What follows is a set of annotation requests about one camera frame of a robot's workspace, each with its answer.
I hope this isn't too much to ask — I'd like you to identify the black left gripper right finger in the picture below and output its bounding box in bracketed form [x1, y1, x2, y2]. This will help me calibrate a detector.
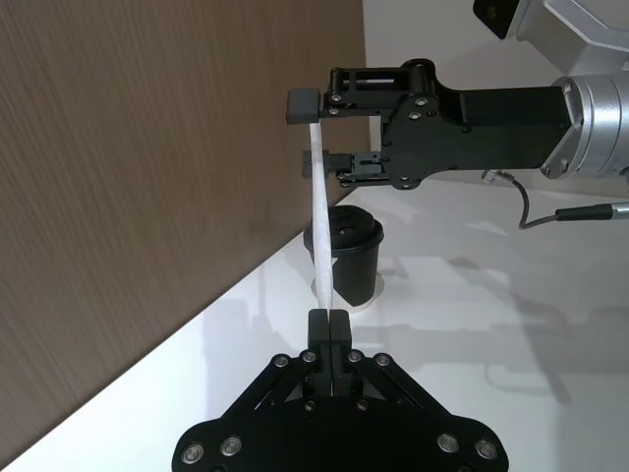
[328, 308, 506, 467]

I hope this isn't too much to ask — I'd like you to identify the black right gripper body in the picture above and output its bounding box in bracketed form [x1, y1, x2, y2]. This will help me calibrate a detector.
[379, 80, 575, 192]

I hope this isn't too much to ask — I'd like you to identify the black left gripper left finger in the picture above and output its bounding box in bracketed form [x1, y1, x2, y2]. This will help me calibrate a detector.
[170, 308, 330, 467]

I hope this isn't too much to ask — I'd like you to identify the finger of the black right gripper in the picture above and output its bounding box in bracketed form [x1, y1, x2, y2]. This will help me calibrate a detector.
[285, 58, 438, 125]
[301, 148, 394, 191]

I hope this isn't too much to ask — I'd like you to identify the white paper-wrapped straw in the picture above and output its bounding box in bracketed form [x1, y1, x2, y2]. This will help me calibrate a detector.
[307, 121, 336, 312]

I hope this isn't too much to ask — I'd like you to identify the black cup with lid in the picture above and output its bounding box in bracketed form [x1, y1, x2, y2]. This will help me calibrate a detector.
[303, 206, 384, 309]

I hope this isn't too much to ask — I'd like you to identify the thin dark right wrist cable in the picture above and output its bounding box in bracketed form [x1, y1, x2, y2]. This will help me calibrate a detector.
[481, 168, 629, 232]

